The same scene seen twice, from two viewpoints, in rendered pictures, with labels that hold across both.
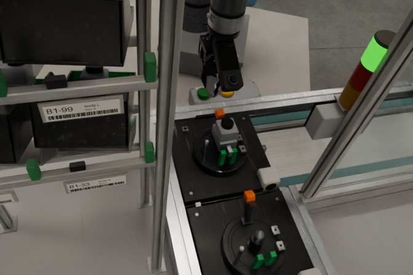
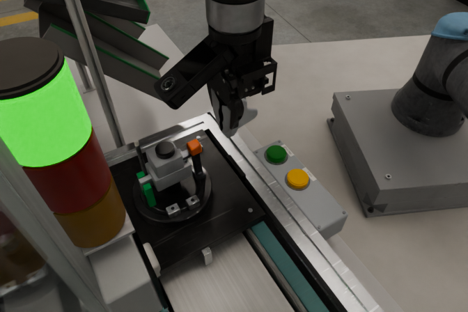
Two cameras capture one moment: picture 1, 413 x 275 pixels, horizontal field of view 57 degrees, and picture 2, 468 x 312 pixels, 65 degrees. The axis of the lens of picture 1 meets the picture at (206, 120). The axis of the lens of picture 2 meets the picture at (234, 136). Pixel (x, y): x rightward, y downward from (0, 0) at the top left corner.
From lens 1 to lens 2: 81 cm
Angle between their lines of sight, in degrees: 52
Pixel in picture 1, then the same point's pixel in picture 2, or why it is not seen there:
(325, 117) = not seen: hidden behind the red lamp
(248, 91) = (317, 209)
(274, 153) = (223, 285)
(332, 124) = not seen: hidden behind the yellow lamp
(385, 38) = (10, 52)
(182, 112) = (233, 142)
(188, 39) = (376, 116)
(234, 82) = (164, 87)
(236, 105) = (279, 199)
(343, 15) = not seen: outside the picture
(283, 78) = (438, 291)
